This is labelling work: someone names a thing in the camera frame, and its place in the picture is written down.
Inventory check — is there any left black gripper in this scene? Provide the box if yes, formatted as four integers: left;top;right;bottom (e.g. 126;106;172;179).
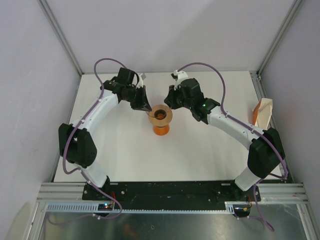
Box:
123;86;152;113

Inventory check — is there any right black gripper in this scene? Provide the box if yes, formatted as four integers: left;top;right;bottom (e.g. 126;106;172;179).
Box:
164;84;193;111

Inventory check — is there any wooden dripper ring holder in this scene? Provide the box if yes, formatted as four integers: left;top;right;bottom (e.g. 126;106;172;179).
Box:
148;110;173;127

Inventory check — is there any orange glass carafe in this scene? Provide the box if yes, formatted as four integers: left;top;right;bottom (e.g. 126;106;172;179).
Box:
153;124;170;136

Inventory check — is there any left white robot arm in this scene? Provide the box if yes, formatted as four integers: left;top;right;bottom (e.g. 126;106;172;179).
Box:
58;67;152;200

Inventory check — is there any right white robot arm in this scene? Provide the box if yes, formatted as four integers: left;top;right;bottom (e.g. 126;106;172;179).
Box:
164;78;285;201

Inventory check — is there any paper coffee filter stack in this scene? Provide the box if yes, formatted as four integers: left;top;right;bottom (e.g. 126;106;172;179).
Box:
252;98;273;130

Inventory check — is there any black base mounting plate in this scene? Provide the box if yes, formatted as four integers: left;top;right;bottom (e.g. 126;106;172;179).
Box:
82;180;261;210

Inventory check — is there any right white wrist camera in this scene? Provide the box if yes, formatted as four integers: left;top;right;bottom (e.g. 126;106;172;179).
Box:
171;70;189;91

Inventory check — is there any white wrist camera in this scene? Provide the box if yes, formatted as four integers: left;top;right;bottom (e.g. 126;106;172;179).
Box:
135;73;146;89
171;70;189;91

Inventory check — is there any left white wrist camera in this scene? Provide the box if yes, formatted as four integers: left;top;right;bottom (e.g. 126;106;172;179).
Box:
135;73;146;89

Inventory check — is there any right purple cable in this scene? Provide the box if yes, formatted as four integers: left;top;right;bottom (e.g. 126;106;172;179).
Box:
177;62;288;232

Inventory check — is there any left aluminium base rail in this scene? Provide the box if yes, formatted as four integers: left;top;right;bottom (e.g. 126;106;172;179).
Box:
36;182;85;202

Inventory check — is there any right aluminium frame post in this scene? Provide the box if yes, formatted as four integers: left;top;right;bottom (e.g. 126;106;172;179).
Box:
256;0;305;76

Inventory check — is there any aluminium frame post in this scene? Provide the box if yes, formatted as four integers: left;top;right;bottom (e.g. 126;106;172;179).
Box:
37;0;83;77
256;0;305;76

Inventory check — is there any right aluminium table rail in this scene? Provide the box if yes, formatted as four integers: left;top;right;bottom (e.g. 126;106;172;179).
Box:
249;70;309;205

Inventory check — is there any left aluminium frame post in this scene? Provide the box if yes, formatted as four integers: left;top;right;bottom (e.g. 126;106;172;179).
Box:
37;0;83;77

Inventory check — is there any grey slotted cable duct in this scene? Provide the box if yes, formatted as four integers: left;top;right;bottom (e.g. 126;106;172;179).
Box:
46;202;250;214

